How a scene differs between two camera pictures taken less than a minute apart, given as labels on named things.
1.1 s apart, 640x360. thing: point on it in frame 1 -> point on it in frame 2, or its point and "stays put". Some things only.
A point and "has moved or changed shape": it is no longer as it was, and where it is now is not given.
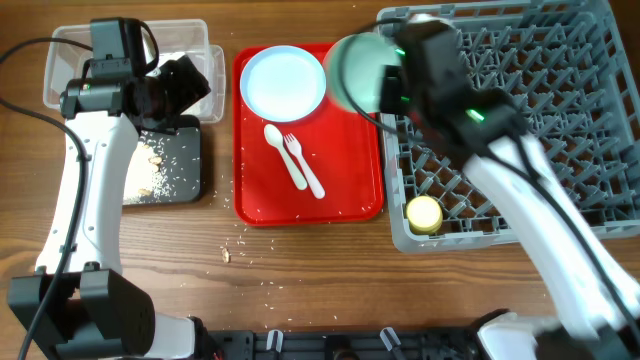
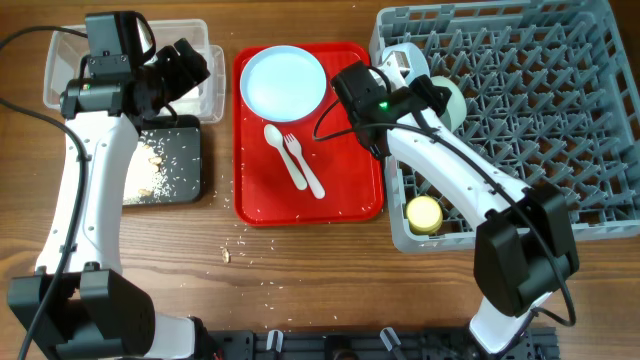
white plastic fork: x=294 y=148 stays put
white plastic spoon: x=274 y=137 stays put
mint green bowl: x=352 y=69 has moved or changed shape
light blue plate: x=282 y=83 stays put
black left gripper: x=190 y=85 -> x=184 y=79
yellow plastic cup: x=424 y=214 stays put
